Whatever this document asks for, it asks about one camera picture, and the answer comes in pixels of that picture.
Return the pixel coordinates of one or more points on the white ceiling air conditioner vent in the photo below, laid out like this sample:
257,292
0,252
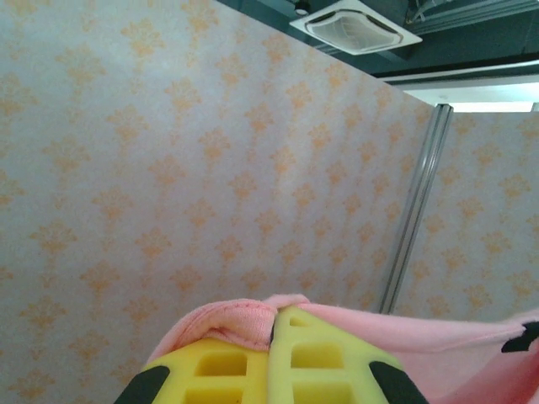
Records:
353,29

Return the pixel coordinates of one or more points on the aluminium frame post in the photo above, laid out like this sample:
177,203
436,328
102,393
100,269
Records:
421,189

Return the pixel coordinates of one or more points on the pink t-shirt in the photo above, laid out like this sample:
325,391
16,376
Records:
442,336

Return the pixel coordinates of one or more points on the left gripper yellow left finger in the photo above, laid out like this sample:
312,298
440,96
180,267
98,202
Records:
185,379

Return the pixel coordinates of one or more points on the white ceiling light panel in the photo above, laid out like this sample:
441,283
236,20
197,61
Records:
484,97

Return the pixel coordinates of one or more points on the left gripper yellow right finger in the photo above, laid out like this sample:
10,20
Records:
278,370

